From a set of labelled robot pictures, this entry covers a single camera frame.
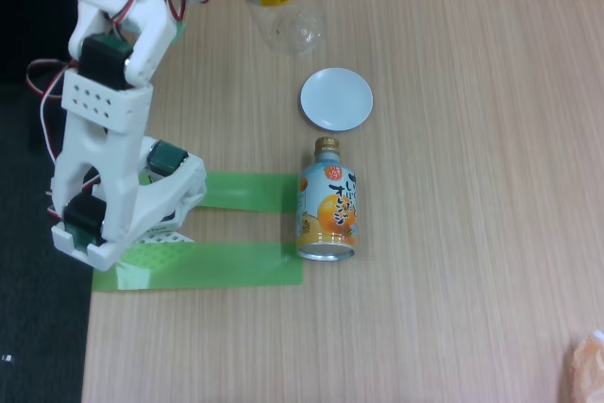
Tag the small white round plate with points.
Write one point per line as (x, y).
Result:
(336, 98)

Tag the short green tape strip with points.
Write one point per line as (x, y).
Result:
(255, 190)

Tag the orange plastic bag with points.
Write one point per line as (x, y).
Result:
(590, 370)

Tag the orange juice bottle can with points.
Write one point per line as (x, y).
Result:
(325, 205)

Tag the long green tape strip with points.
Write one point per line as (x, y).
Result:
(226, 266)

